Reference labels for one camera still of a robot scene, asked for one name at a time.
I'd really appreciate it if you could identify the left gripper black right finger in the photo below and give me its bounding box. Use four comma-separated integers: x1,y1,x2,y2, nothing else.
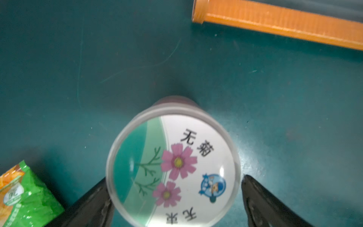
241,175,311,227

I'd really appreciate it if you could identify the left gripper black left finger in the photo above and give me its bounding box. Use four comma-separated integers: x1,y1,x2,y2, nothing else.
47,179,114,227

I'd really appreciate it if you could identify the jar with purple flower lid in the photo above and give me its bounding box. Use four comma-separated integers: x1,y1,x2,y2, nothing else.
106,96,241,227

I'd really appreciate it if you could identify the wooden two-tier shelf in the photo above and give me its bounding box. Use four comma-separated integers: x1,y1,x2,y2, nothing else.
192,1,363,50

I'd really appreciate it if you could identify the green snack bag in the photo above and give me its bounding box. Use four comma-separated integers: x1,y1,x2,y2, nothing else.
1,161,65,227

